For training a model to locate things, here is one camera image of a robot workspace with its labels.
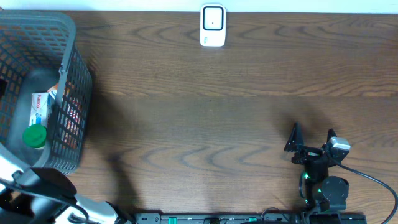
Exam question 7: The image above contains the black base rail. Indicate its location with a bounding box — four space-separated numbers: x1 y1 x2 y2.
134 212 367 224

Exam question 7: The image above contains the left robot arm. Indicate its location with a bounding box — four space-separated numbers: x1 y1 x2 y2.
1 146 136 223

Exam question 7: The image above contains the grey plastic mesh basket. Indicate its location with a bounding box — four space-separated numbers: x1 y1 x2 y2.
1 11 93 175

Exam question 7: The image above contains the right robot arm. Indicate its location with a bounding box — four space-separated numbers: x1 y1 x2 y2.
284 123 351 213

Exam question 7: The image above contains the white medicine box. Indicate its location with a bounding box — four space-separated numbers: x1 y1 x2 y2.
29 92 55 128

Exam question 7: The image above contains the white barcode scanner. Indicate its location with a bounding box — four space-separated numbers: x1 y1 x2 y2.
200 4 226 47

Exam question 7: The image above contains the red chocolate bar wrapper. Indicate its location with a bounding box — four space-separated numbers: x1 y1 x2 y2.
62 82 81 149

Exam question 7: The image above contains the green lid jar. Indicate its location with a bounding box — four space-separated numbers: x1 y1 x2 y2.
22 124 47 149

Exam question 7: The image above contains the orange tissue packet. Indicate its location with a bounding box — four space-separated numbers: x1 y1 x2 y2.
47 83 58 99

